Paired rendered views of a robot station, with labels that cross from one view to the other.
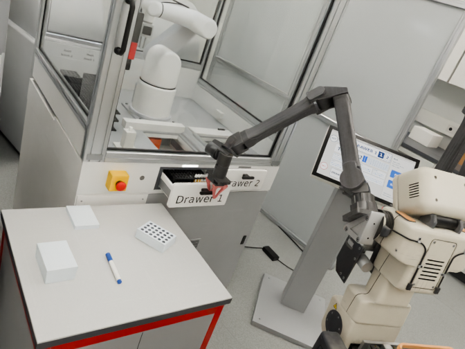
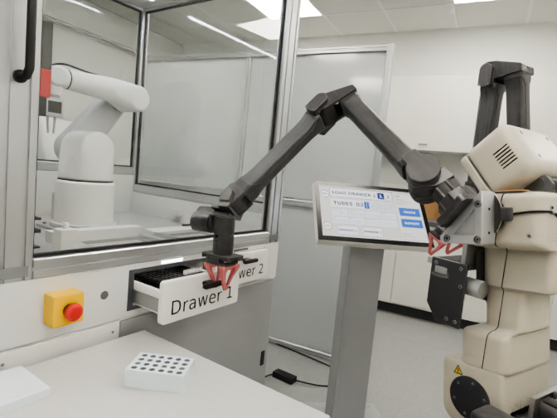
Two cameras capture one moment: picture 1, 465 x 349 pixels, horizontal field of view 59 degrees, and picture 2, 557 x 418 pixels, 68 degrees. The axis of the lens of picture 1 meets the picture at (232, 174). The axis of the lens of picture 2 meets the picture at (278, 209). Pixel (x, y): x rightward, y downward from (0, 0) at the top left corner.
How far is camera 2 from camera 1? 0.62 m
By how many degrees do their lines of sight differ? 22
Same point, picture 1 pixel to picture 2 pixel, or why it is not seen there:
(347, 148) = (392, 143)
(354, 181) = (430, 170)
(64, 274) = not seen: outside the picture
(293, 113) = (297, 136)
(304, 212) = (300, 314)
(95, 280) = not seen: outside the picture
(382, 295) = (523, 318)
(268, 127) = (272, 163)
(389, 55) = not seen: hidden behind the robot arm
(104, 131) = (21, 221)
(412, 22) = (341, 78)
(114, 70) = (20, 111)
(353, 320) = (502, 373)
